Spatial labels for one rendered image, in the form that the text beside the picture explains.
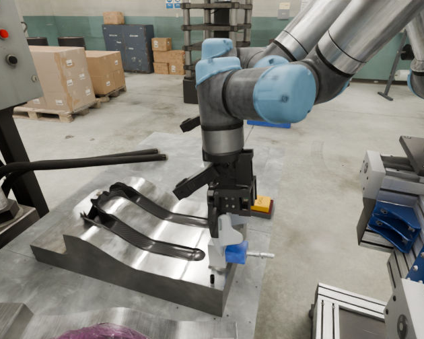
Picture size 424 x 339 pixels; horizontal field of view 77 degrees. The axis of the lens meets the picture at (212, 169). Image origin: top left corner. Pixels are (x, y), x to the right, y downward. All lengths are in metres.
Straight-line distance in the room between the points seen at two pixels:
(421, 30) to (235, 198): 0.62
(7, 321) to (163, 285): 0.27
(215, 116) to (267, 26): 6.55
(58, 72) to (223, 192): 3.96
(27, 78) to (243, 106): 0.97
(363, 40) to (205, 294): 0.51
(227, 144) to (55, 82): 4.03
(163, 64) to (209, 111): 6.95
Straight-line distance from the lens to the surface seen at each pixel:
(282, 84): 0.35
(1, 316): 0.63
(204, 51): 0.69
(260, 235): 0.81
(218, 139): 0.44
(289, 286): 1.74
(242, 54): 0.69
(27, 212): 1.09
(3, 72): 1.18
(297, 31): 0.58
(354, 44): 0.44
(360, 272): 1.95
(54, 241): 0.80
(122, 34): 7.71
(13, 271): 0.87
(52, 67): 4.35
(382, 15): 0.43
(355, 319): 1.47
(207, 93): 0.43
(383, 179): 0.85
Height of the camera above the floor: 1.36
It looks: 30 degrees down
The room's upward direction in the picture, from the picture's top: straight up
